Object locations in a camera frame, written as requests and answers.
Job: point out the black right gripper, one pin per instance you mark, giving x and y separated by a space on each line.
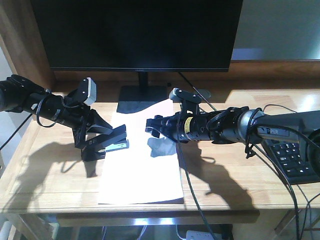
179 128

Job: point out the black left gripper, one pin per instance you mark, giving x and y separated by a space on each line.
76 112

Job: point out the black orange stapler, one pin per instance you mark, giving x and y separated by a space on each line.
96 148

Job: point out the white paper sheet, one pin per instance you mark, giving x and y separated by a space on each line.
148 170

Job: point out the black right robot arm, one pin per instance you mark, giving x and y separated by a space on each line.
243 125

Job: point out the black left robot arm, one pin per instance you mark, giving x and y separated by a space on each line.
18 94

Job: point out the wooden desk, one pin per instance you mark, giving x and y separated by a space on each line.
46 174

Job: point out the black computer monitor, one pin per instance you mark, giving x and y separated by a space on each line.
140 36

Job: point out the white power strip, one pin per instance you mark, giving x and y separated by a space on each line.
200 235

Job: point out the black keyboard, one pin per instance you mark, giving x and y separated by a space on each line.
286 155

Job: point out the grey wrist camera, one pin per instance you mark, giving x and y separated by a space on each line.
179 95
87 91

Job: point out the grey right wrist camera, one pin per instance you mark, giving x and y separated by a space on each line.
179 95

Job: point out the grey desk cable grommet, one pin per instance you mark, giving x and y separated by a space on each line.
204 93

